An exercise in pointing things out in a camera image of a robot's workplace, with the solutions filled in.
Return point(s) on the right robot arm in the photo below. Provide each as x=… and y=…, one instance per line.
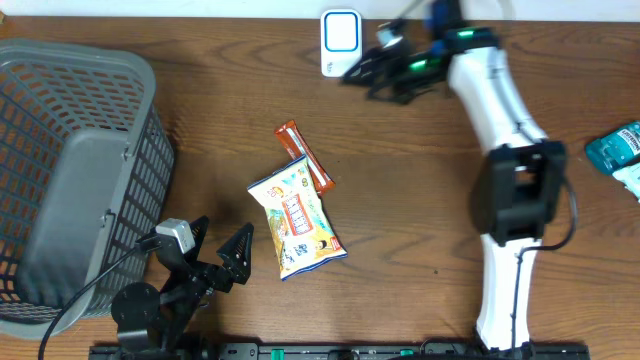
x=516, y=192

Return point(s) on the teal wet wipes pack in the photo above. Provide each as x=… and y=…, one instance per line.
x=629, y=176

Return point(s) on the grey plastic shopping basket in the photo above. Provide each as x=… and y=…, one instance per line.
x=85, y=167

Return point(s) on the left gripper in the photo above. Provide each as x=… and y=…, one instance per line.
x=233, y=271

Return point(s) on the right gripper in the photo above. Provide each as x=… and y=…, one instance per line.
x=402, y=92

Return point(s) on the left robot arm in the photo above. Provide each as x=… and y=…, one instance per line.
x=151, y=322

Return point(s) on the red snack bar wrapper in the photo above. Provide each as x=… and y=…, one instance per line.
x=294, y=143

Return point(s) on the blue mouthwash bottle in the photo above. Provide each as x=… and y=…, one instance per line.
x=615, y=150

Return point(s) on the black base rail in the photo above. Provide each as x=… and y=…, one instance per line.
x=428, y=350

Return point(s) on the yellow snack bag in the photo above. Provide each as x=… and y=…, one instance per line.
x=302, y=234

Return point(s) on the white barcode scanner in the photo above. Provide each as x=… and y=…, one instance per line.
x=341, y=41

